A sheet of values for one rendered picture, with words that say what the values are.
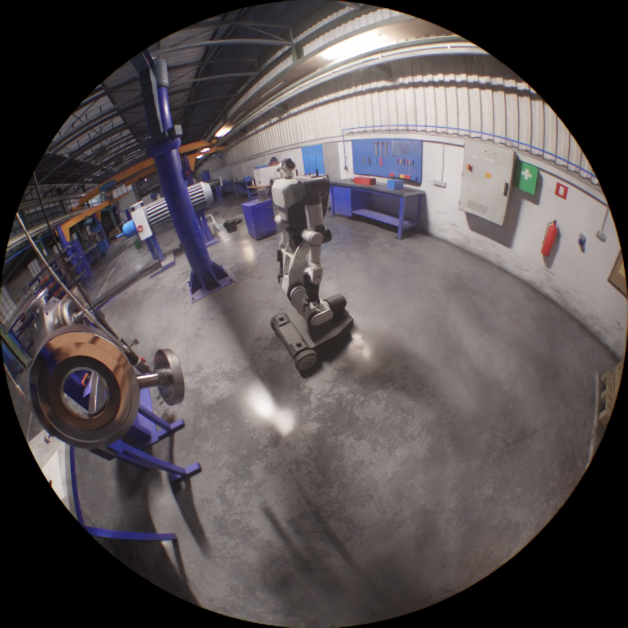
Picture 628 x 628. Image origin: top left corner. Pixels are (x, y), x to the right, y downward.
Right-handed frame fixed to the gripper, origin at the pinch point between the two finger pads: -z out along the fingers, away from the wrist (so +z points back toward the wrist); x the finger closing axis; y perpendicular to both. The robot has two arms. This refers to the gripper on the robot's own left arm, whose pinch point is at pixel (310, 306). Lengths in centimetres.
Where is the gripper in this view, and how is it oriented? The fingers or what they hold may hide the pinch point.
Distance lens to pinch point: 142.8
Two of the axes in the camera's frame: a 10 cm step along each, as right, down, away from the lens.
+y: 4.9, 5.5, -6.8
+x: -8.7, 2.4, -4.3
